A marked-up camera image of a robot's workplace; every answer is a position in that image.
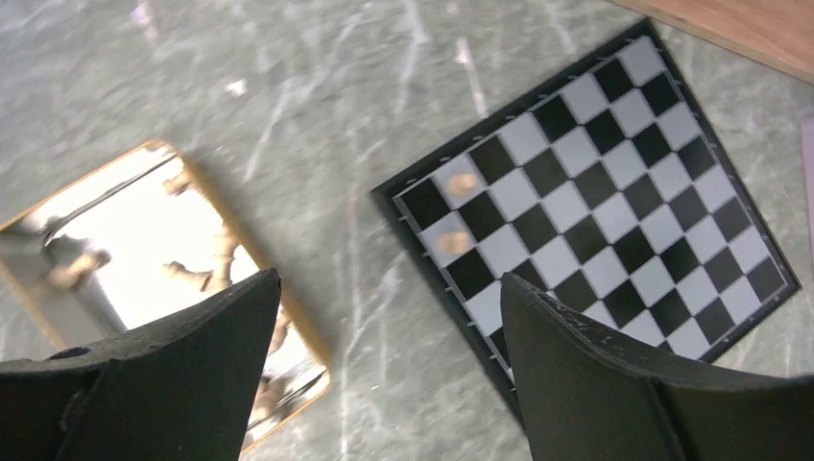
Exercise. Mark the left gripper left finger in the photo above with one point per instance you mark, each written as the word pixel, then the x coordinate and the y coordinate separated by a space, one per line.
pixel 178 388

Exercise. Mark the gold tin tray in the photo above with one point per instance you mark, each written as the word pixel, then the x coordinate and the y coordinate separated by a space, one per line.
pixel 139 239

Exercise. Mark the wooden board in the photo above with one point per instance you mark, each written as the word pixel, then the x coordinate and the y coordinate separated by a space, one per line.
pixel 778 33

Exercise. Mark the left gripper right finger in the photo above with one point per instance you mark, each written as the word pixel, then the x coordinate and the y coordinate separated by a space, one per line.
pixel 590 392

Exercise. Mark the black and white chessboard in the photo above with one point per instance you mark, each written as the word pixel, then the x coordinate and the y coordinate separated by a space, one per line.
pixel 606 188

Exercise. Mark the light wooden pawn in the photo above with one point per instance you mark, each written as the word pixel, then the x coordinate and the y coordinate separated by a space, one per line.
pixel 453 242
pixel 460 185

